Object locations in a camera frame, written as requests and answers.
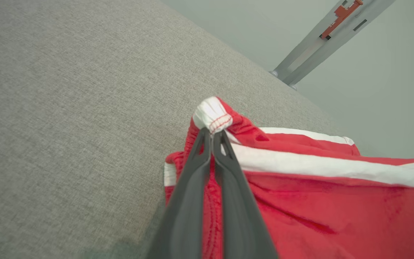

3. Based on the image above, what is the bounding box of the red garment with white trim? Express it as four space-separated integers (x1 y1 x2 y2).
164 96 414 259

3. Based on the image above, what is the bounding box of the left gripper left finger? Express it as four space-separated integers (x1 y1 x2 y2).
146 127 213 259

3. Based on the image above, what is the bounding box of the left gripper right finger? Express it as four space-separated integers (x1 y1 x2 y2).
212 130 279 259

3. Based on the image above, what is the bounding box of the orange plastic clamp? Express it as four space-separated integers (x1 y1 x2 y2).
320 0 364 39

